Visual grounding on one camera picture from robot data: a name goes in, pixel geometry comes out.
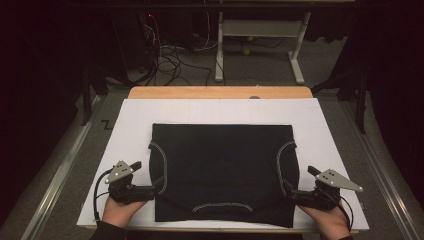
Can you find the aluminium rail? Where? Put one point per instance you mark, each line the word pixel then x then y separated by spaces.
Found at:
pixel 56 180
pixel 383 180

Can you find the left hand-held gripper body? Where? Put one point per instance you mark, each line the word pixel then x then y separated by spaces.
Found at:
pixel 125 190

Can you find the black knit vest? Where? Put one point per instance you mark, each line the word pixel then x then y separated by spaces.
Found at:
pixel 223 170

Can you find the white desk frame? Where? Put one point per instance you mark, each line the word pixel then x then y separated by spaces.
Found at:
pixel 260 28

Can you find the black computer tower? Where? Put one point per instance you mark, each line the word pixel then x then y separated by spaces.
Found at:
pixel 133 43

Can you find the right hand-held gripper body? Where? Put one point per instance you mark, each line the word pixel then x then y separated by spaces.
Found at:
pixel 330 181

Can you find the person's right hand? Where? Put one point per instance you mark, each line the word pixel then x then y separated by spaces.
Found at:
pixel 330 223

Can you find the black stand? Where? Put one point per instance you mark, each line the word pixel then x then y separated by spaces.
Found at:
pixel 360 106
pixel 87 100

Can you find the wooden table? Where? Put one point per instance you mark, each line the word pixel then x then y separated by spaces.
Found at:
pixel 166 92

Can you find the yellow tennis ball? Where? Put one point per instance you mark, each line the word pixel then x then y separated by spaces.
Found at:
pixel 246 51

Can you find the person's left hand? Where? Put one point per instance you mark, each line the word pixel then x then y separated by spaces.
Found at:
pixel 116 213

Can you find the white paper work mat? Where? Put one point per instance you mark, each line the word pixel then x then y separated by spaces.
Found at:
pixel 133 133

